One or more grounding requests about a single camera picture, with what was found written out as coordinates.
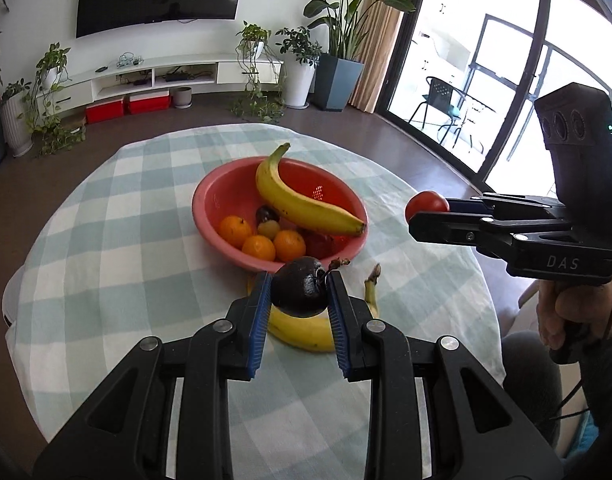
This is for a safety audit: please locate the small orange mandarin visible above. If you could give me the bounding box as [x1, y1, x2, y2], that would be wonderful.
[218, 215, 253, 247]
[242, 235, 277, 262]

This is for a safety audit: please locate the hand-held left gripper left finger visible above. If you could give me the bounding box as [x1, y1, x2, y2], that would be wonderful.
[33, 272, 274, 480]

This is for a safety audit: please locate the person's grey trouser leg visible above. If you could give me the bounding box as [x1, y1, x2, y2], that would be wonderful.
[501, 330, 562, 456]

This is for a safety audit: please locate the plant in white ribbed pot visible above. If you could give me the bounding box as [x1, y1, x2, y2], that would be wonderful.
[0, 79, 36, 157]

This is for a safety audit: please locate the broad-leaf plant tapered dark pot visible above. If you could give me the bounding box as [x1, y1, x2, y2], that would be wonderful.
[288, 0, 417, 112]

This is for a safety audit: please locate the green white checked tablecloth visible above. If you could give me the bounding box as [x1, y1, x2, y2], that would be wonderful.
[3, 122, 507, 480]

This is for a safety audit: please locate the bushy plant tall white pot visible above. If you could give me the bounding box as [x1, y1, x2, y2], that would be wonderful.
[276, 26, 323, 109]

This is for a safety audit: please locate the trailing plant small white pot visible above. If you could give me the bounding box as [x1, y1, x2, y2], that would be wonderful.
[24, 42, 86, 156]

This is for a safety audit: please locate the person's right forearm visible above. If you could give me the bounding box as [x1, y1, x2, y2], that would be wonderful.
[578, 280, 612, 431]

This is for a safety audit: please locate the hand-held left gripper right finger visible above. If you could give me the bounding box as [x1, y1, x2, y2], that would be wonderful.
[326, 270, 564, 480]

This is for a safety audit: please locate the white low media cabinet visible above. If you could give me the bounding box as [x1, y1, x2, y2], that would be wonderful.
[33, 57, 284, 111]

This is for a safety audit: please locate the long trailing vine white pot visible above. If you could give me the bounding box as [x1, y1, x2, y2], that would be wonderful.
[230, 21, 287, 123]

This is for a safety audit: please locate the beige curtain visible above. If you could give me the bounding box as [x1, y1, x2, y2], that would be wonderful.
[348, 0, 417, 116]

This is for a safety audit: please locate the yellow banana thick brown stem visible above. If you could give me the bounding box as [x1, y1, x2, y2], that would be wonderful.
[247, 263, 383, 353]

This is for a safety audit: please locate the yellow banana slender stem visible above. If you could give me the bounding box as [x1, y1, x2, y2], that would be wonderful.
[256, 143, 367, 237]

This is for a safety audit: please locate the large smooth orange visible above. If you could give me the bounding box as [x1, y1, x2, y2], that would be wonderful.
[273, 230, 307, 262]

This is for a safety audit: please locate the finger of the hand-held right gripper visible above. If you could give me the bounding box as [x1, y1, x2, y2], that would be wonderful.
[446, 192, 569, 223]
[408, 210, 563, 261]

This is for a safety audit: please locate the black balcony chair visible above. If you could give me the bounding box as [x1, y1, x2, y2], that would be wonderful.
[408, 76, 469, 143]

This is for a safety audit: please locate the red storage box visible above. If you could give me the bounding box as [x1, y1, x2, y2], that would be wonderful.
[86, 100, 125, 125]
[127, 92, 171, 115]

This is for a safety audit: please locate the glass sliding door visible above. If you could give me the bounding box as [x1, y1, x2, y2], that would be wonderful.
[376, 0, 612, 201]

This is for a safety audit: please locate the red plastic colander basin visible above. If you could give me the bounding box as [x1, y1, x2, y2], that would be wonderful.
[192, 156, 369, 273]

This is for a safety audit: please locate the person's right hand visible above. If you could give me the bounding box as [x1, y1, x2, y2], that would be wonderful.
[536, 280, 612, 348]

